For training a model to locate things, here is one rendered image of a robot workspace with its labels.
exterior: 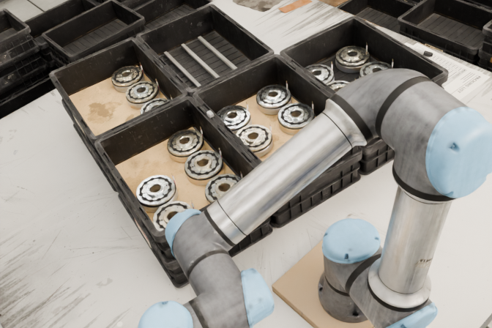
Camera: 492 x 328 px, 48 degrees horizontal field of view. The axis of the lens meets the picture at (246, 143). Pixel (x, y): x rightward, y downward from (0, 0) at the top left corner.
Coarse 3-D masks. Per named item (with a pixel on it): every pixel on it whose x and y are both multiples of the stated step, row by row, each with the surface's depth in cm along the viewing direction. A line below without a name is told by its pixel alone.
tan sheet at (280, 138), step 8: (240, 104) 167; (248, 104) 167; (256, 104) 166; (256, 112) 164; (256, 120) 161; (264, 120) 161; (272, 120) 160; (272, 128) 158; (272, 136) 156; (280, 136) 155; (288, 136) 155; (280, 144) 153; (272, 152) 151
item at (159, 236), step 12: (168, 108) 154; (144, 120) 152; (120, 132) 150; (96, 144) 147; (108, 168) 143; (120, 180) 137; (132, 192) 133; (132, 204) 133; (144, 216) 127; (156, 228) 124; (156, 240) 124
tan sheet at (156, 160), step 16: (192, 128) 162; (160, 144) 159; (208, 144) 156; (128, 160) 156; (144, 160) 155; (160, 160) 154; (128, 176) 151; (144, 176) 151; (176, 176) 149; (192, 192) 144
